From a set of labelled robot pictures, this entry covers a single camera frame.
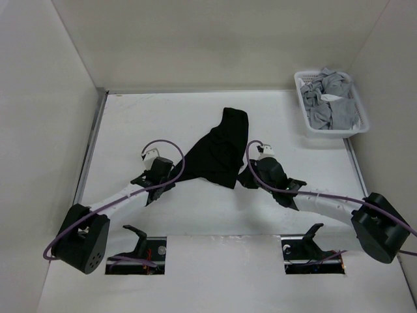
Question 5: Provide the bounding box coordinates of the black tank top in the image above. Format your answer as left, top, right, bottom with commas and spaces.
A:
169, 108, 249, 189

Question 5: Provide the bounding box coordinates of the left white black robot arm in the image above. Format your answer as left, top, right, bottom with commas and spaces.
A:
50, 156, 175, 275

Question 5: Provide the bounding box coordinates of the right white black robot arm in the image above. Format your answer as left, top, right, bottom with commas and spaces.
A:
237, 157, 410, 264

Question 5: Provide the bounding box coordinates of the grey tank top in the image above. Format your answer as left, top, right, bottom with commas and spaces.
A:
300, 68, 359, 130

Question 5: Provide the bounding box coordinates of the white plastic basket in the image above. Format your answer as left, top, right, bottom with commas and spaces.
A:
294, 70, 369, 139

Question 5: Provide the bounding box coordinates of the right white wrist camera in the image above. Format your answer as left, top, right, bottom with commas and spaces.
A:
257, 144, 275, 160

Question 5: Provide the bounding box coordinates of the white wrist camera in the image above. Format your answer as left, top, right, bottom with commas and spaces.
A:
257, 144, 275, 160
141, 148, 160, 164

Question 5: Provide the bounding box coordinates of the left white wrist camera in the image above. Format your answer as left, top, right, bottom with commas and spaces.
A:
141, 148, 160, 164

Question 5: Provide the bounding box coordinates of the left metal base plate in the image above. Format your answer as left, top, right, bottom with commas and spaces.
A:
105, 237, 167, 276

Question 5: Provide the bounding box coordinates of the metal base plate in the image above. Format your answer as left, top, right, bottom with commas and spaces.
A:
105, 237, 167, 276
281, 237, 345, 275

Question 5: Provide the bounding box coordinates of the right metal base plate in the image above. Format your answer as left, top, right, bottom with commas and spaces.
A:
281, 237, 345, 275

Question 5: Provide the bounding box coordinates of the aluminium frame rail left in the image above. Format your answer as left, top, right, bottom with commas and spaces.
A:
72, 87, 108, 204

